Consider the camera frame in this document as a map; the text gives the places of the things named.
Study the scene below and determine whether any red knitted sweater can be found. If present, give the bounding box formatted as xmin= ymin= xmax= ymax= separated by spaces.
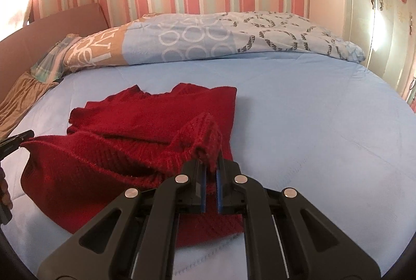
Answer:
xmin=20 ymin=82 xmax=246 ymax=250

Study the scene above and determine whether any pink headboard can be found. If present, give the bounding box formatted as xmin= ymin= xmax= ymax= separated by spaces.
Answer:
xmin=0 ymin=3 xmax=109 ymax=105

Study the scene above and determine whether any person's left hand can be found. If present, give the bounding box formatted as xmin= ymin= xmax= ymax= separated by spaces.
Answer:
xmin=0 ymin=167 xmax=14 ymax=211

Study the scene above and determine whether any light blue quilted bedspread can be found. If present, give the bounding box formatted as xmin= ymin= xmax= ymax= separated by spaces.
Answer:
xmin=0 ymin=51 xmax=416 ymax=280

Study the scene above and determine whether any plaid pillow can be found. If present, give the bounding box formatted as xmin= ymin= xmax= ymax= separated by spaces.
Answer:
xmin=31 ymin=34 xmax=82 ymax=84

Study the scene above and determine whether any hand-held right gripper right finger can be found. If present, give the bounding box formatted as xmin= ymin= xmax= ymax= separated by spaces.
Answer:
xmin=217 ymin=159 xmax=381 ymax=280

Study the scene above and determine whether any patterned blue folded duvet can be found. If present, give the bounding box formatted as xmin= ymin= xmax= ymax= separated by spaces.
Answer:
xmin=63 ymin=11 xmax=366 ymax=74

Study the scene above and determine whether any white wardrobe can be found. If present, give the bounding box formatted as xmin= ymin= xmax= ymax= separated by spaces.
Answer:
xmin=338 ymin=0 xmax=416 ymax=102

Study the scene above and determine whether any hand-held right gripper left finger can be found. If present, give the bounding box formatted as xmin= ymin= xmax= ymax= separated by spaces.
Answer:
xmin=37 ymin=159 xmax=207 ymax=280

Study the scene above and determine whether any brown cloth garment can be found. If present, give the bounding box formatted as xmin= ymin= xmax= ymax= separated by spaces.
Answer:
xmin=0 ymin=72 xmax=61 ymax=138

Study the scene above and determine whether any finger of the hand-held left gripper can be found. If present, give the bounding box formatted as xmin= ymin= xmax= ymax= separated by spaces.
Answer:
xmin=0 ymin=130 xmax=35 ymax=155

